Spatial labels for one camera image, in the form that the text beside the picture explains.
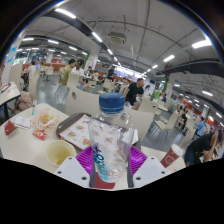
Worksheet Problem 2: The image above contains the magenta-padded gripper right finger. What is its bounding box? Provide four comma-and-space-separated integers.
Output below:
127, 145, 172, 189

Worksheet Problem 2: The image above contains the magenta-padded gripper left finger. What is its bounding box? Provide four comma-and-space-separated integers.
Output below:
53, 145, 98, 189

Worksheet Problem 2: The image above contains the clear water bottle blue cap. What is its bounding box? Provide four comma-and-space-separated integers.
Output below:
88, 92, 136, 184

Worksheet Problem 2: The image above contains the cream plastic cup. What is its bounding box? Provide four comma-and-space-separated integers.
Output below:
45, 139, 77, 167

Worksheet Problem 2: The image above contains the printed paper tray liner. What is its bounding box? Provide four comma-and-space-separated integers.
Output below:
59, 114, 139, 149

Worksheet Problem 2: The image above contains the flat round red coaster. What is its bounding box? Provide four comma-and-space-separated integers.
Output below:
94, 171, 116, 190

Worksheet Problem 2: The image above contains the red paper cup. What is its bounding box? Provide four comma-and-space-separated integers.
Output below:
160, 143, 184, 169

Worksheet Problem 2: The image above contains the cream chair with round hole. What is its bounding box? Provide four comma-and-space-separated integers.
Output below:
124, 106, 155, 141
64, 87, 101, 116

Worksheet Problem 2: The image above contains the dark brown food tray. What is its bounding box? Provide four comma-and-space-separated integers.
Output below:
55, 112, 141, 151

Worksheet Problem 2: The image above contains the cream dining chairs group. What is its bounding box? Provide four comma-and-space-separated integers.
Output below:
8, 63, 198, 148

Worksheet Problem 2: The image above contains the flat red snack packet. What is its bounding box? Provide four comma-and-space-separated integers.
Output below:
32, 129, 48, 142

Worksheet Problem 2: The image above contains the person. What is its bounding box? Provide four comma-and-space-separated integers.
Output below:
59, 58, 76, 86
71, 59, 88, 91
184, 129, 224, 167
124, 77, 146, 110
194, 116, 207, 138

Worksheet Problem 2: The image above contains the small teal bottle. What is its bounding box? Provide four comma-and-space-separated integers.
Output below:
31, 99, 37, 116

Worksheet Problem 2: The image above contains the white printed card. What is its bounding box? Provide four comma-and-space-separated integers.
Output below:
13, 114, 34, 130

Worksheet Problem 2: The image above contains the small red box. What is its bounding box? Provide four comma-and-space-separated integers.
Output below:
3, 119, 18, 136

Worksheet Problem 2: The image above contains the pink bag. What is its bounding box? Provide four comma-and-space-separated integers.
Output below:
16, 91, 34, 111

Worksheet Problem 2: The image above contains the cream neighbouring dining table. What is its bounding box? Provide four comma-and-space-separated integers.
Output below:
0, 81, 22, 108

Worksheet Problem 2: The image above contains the ceiling air conditioner unit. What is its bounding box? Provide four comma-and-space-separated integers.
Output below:
107, 31, 128, 45

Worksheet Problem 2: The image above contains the ceiling strip lights group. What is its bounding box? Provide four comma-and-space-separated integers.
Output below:
13, 8, 224, 121

